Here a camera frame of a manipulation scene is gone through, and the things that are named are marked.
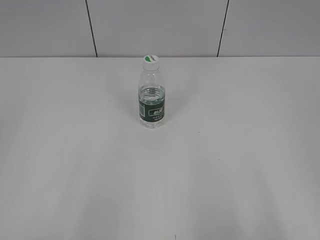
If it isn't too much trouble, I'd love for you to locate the clear Cestbon water bottle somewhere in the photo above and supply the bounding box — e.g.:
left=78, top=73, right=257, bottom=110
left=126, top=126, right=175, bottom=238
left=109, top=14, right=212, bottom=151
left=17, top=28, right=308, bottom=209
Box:
left=138, top=69, right=166, bottom=129

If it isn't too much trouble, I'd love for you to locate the white green bottle cap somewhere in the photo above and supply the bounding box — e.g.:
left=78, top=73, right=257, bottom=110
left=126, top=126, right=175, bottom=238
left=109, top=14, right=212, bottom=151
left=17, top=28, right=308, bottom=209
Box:
left=143, top=54, right=160, bottom=71

